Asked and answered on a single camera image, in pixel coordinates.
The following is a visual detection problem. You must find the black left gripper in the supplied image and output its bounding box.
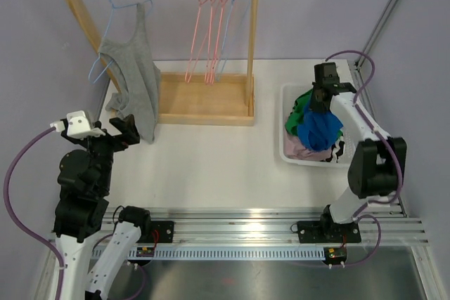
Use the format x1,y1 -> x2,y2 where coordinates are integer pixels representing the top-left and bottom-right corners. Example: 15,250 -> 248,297
63,113 -> 139,193

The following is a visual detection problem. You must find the blue tank top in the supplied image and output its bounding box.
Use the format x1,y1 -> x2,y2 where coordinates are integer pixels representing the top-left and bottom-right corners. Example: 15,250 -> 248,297
297,102 -> 343,152

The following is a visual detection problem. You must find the green tank top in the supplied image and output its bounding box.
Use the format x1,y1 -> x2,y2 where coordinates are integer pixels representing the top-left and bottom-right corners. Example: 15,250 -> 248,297
283,89 -> 345,139

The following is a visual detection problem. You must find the grey tank top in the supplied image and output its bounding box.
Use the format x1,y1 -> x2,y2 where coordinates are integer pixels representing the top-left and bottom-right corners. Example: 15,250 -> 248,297
98,4 -> 161,144

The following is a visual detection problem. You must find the black white striped tank top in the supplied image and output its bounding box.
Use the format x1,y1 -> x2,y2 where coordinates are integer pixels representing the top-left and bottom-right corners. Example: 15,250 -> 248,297
322,138 -> 345,163

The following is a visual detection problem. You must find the mauve pink tank top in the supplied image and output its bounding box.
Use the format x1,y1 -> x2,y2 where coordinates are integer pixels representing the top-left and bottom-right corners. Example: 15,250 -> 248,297
283,133 -> 332,162

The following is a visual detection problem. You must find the light blue wire hanger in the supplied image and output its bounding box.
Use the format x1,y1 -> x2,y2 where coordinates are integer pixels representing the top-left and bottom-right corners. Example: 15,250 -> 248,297
214,0 -> 237,81

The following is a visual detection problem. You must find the pink wire hanger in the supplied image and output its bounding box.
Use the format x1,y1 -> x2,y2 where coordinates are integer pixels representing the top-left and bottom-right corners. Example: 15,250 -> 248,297
210,0 -> 231,84

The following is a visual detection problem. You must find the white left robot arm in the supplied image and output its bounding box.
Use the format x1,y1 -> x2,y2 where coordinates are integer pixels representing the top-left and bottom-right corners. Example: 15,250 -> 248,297
51,110 -> 152,299

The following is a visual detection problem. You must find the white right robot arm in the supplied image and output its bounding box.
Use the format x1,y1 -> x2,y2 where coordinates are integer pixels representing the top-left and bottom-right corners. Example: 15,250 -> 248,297
299,63 -> 407,243

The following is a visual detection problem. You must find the white perforated plastic basket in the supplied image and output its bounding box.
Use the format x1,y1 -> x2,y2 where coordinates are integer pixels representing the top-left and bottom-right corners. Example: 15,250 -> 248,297
278,83 -> 355,169

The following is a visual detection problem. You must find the wooden clothes rack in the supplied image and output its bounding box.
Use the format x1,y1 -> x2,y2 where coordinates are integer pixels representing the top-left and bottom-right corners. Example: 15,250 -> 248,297
65,0 -> 259,126

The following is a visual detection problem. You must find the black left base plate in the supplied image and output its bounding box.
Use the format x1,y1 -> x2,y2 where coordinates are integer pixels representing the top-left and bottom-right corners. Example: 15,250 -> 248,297
138,221 -> 174,244

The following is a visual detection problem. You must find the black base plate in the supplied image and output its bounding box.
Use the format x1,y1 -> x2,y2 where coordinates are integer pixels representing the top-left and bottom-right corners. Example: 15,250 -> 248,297
138,221 -> 174,244
297,221 -> 361,244

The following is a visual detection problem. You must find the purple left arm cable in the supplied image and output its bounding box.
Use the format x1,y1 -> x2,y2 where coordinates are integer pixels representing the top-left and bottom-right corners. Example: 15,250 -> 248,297
4,127 -> 147,300

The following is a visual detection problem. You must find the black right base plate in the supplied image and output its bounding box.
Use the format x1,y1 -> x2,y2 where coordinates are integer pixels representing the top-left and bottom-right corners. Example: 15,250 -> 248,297
297,221 -> 361,244

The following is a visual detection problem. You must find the aluminium mounting rail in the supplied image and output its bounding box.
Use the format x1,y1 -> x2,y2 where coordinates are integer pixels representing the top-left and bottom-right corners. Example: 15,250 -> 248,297
47,208 -> 430,247

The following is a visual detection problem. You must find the white slotted cable duct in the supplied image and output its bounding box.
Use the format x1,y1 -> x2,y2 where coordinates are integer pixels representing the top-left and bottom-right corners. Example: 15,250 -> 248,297
89,247 -> 326,261

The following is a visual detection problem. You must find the aluminium corner frame post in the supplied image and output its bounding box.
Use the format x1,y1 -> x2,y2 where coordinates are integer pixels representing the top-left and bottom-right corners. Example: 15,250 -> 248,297
363,0 -> 401,56

